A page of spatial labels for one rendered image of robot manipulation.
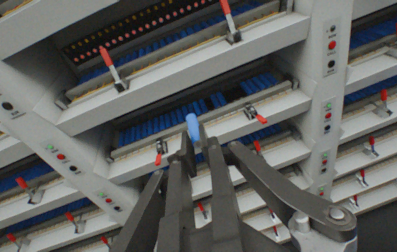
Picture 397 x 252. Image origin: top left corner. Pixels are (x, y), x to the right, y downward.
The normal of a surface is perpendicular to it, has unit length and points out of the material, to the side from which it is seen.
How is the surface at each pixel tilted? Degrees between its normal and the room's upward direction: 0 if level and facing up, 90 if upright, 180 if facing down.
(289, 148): 19
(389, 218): 0
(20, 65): 90
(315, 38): 90
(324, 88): 90
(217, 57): 109
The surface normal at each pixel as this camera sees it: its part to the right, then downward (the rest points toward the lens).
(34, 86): 0.93, -0.37
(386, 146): -0.29, -0.61
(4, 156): 0.24, 0.70
